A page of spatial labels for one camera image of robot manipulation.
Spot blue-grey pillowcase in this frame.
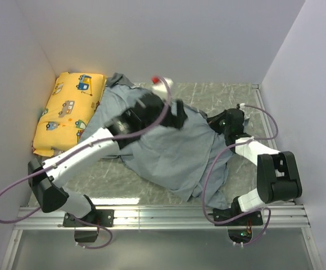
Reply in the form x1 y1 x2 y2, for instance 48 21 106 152
80 73 233 209

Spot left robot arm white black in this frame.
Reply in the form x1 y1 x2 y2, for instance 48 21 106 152
28 93 188 226

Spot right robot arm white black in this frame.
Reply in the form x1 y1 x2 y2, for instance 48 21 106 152
207 104 302 226

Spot yellow cartoon car pillow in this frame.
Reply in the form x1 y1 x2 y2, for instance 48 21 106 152
33 72 107 158

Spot right black controller box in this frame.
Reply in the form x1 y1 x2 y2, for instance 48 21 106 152
228 229 252 245

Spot black controller box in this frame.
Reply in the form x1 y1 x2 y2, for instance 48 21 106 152
228 229 252 245
74 230 99 244

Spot left black controller box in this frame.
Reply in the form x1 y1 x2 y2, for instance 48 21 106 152
74 230 99 244

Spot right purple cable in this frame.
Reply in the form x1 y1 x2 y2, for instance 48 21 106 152
201 104 279 245

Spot purple cable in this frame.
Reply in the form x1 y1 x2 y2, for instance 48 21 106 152
0 76 173 250
201 104 279 245

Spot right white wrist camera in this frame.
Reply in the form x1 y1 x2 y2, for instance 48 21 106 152
236 103 251 120

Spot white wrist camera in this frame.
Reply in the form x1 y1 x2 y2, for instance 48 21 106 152
236 103 251 120
151 76 174 96

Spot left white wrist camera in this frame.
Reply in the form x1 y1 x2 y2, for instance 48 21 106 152
151 76 174 96

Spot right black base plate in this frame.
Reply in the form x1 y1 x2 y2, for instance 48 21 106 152
208 208 263 226

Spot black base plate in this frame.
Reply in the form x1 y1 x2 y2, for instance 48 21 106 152
208 208 263 226
62 209 115 227

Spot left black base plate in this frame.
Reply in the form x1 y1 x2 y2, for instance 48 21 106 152
62 209 115 227

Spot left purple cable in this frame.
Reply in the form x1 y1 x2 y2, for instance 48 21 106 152
0 76 173 250

